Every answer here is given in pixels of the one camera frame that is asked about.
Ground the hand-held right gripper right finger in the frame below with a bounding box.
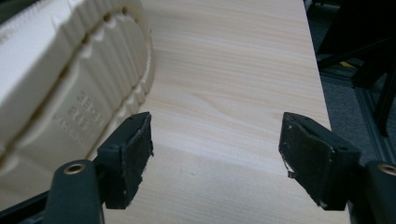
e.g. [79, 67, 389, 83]
[278, 112, 362, 211]

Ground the grey metal rail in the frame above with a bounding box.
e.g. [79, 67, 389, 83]
[320, 70, 396, 166]

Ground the black stand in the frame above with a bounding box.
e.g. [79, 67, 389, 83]
[306, 0, 396, 138]

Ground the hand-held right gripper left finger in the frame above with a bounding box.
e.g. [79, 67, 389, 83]
[96, 111, 154, 210]

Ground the cream foam clog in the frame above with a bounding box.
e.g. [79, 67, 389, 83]
[0, 0, 156, 203]

